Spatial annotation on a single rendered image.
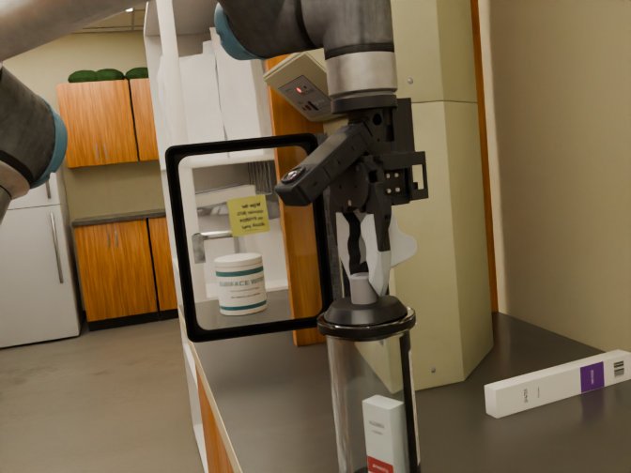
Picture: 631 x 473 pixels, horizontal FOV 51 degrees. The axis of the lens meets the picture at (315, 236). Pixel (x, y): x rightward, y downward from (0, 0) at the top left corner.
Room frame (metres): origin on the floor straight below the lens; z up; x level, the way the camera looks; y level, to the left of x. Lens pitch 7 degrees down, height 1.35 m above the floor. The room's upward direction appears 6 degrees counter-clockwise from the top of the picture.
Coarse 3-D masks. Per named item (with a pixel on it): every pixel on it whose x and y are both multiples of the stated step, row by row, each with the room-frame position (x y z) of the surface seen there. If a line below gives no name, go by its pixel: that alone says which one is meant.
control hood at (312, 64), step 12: (288, 60) 1.12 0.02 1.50; (300, 60) 1.07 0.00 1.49; (312, 60) 1.04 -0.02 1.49; (324, 60) 1.04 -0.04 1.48; (276, 72) 1.23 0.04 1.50; (288, 72) 1.17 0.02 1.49; (300, 72) 1.13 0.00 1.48; (312, 72) 1.09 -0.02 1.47; (324, 72) 1.05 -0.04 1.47; (276, 84) 1.30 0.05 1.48; (324, 84) 1.10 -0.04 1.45; (312, 120) 1.34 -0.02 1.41; (324, 120) 1.34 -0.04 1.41
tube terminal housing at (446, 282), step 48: (432, 0) 1.09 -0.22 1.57; (432, 48) 1.08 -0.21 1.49; (432, 96) 1.08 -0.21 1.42; (432, 144) 1.08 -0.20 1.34; (432, 192) 1.08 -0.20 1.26; (480, 192) 1.24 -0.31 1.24; (432, 240) 1.08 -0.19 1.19; (480, 240) 1.22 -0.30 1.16; (432, 288) 1.08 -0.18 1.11; (480, 288) 1.20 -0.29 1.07; (432, 336) 1.07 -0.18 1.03; (480, 336) 1.18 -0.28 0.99; (432, 384) 1.07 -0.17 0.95
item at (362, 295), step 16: (368, 272) 0.72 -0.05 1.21; (352, 288) 0.71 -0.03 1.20; (368, 288) 0.70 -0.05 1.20; (336, 304) 0.71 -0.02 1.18; (352, 304) 0.71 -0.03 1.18; (368, 304) 0.70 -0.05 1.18; (384, 304) 0.69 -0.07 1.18; (400, 304) 0.70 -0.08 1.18; (336, 320) 0.69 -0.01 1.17; (352, 320) 0.68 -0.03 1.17; (368, 320) 0.67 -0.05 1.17; (384, 320) 0.67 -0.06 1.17
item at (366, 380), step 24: (408, 312) 0.71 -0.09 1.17; (384, 336) 0.66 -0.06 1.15; (336, 360) 0.69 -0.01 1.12; (360, 360) 0.67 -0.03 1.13; (384, 360) 0.67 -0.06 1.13; (336, 384) 0.69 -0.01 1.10; (360, 384) 0.67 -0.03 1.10; (384, 384) 0.67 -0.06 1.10; (336, 408) 0.70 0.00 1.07; (360, 408) 0.67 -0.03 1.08; (384, 408) 0.67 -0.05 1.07; (336, 432) 0.71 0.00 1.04; (360, 432) 0.67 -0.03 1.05; (384, 432) 0.67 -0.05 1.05; (360, 456) 0.68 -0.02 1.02; (384, 456) 0.67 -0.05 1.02; (408, 456) 0.68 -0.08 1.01
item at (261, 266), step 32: (192, 160) 1.32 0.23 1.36; (224, 160) 1.33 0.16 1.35; (256, 160) 1.34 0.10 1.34; (288, 160) 1.34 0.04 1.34; (192, 192) 1.32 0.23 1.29; (224, 192) 1.33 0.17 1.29; (256, 192) 1.34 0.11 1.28; (192, 224) 1.32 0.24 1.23; (224, 224) 1.33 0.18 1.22; (256, 224) 1.33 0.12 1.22; (288, 224) 1.34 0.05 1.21; (192, 256) 1.32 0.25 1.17; (224, 256) 1.33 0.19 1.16; (256, 256) 1.33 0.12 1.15; (288, 256) 1.34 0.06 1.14; (224, 288) 1.32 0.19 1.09; (256, 288) 1.33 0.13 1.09; (288, 288) 1.34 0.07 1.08; (224, 320) 1.32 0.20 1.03; (256, 320) 1.33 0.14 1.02
